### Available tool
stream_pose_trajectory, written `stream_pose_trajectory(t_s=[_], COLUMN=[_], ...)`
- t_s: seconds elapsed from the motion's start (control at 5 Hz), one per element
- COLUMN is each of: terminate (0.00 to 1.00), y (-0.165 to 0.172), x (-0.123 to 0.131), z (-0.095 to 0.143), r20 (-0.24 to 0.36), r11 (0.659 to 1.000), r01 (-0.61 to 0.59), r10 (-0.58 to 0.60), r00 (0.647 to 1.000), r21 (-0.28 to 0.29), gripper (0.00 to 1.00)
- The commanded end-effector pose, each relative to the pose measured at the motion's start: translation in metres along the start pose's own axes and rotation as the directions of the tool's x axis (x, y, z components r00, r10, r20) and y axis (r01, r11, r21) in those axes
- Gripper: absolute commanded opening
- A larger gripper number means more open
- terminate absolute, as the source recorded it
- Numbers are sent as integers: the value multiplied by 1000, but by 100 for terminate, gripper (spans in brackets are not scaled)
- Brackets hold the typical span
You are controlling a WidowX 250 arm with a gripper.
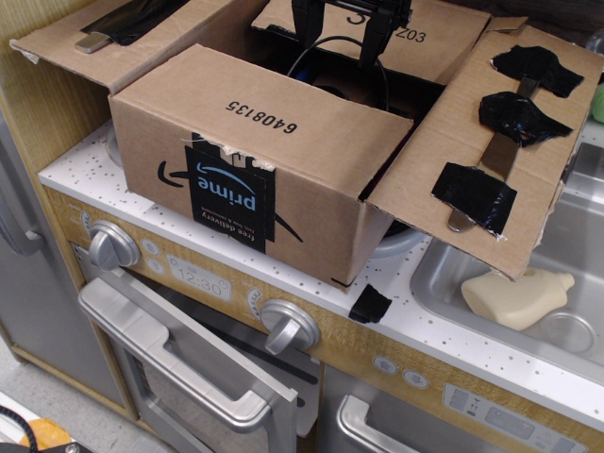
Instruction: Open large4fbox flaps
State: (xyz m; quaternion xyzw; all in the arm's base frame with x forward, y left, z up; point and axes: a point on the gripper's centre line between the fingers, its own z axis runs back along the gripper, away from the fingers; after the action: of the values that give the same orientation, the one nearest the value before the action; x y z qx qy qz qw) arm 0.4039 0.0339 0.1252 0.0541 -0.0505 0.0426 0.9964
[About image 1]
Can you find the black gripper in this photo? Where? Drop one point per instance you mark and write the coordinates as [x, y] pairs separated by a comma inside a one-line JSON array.
[[309, 18]]

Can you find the large cardboard prime box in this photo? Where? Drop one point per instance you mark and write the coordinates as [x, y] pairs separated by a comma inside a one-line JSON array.
[[299, 174]]

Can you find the metal bar on right flap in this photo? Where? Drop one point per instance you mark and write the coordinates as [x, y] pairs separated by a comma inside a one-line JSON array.
[[497, 159]]

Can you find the metal bar on flap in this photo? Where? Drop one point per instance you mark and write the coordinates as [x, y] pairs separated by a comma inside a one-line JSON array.
[[93, 42], [497, 159]]

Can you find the grey stove burner plate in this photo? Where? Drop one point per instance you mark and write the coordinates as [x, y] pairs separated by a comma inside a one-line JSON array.
[[399, 238]]

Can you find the metal bar on left flap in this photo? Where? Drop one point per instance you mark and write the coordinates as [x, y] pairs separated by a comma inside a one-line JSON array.
[[93, 42]]

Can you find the green object at right edge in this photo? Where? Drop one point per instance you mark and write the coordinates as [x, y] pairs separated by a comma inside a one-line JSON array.
[[597, 105]]

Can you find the black tape piece on counter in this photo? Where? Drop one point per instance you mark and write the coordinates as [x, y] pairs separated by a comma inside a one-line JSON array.
[[370, 306]]

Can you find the right silver stove knob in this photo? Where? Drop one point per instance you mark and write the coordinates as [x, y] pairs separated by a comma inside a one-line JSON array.
[[288, 326]]

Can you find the silver stove knob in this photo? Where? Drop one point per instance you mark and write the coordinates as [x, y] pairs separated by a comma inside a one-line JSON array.
[[288, 326], [111, 247]]

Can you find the steel toy sink basin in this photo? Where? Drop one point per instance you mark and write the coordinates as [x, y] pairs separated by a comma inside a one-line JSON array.
[[554, 311]]

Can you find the left silver stove knob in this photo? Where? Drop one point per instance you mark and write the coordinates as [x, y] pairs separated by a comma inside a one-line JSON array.
[[111, 247]]

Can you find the cream plastic toy bottle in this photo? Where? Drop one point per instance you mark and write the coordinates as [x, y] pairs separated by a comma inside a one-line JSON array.
[[517, 304]]

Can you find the wooden toy kitchen unit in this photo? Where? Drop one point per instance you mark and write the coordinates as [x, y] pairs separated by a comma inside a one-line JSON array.
[[411, 353]]

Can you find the grey toy fridge door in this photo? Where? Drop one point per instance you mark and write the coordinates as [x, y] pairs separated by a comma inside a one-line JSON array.
[[40, 317]]

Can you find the toy oven door with handle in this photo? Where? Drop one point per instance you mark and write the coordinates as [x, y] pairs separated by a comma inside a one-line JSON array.
[[203, 381]]

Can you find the toy dishwasher door with handle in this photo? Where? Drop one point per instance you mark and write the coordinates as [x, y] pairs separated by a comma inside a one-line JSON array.
[[356, 417]]

